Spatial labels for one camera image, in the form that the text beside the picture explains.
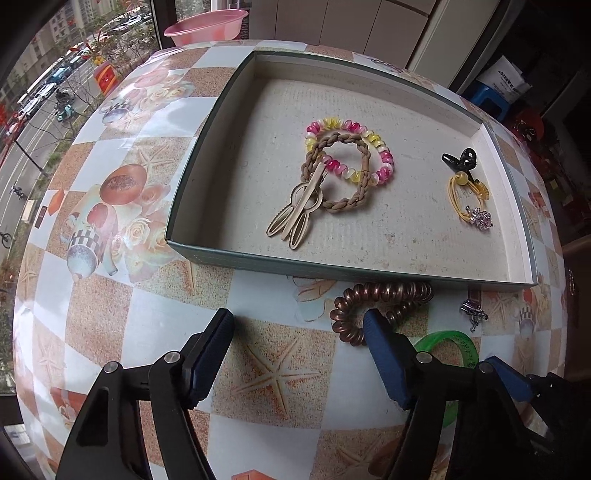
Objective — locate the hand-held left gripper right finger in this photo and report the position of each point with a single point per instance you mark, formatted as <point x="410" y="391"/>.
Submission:
<point x="385" y="360"/>

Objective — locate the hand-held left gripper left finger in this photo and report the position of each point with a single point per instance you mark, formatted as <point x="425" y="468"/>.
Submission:
<point x="210" y="360"/>

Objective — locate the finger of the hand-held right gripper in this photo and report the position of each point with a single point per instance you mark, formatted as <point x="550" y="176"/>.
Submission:
<point x="510" y="381"/>

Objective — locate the shallow green cardboard box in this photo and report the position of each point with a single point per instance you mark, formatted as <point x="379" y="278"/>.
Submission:
<point x="258" y="184"/>

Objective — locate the black claw hair clip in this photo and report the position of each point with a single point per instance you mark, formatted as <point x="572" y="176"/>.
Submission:
<point x="459" y="159"/>

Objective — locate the silver rhinestone hair clip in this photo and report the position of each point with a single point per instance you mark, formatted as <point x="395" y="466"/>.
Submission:
<point x="473" y="311"/>

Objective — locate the checkered printed tablecloth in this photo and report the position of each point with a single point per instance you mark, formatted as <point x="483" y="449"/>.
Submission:
<point x="115" y="300"/>

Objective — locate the red plastic stool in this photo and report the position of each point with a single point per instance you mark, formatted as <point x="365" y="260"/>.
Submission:
<point x="528" y="124"/>

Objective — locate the blue plastic stool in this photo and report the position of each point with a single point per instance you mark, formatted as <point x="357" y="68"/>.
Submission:
<point x="489" y="101"/>

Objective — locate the white printed bag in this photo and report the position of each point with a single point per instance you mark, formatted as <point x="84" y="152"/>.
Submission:
<point x="508" y="81"/>

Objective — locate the pink plastic basin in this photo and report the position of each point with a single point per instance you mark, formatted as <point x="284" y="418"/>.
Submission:
<point x="203" y="27"/>

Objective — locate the white kitchen cabinet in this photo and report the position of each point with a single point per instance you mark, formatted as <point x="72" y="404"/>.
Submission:
<point x="369" y="27"/>

